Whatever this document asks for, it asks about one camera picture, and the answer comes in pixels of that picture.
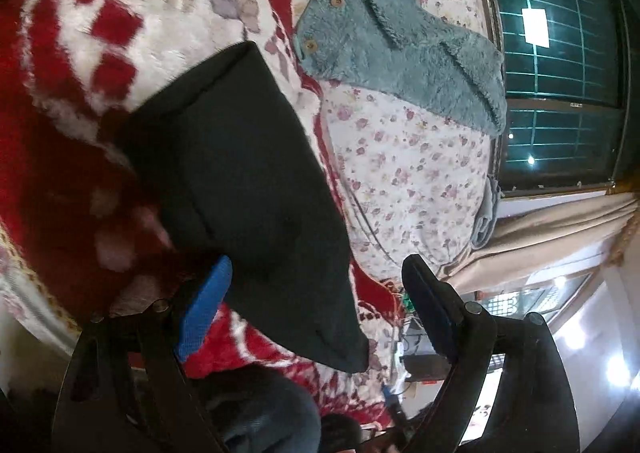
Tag black pants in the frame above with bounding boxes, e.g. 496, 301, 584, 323
115, 42, 369, 373

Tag dark jacket sleeve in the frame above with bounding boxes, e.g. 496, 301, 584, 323
192, 364, 321, 452

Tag green cloth item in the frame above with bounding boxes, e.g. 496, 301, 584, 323
401, 293, 414, 312

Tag beige curtain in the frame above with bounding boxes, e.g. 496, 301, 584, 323
439, 193, 639, 294

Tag red white floral blanket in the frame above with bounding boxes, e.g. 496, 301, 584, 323
0, 0, 417, 429

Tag floral quilt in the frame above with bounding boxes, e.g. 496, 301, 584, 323
293, 0, 490, 282

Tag window with green grille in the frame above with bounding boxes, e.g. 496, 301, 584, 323
496, 0, 628, 194

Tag teal fleece jacket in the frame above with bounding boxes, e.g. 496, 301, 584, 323
294, 0, 506, 138

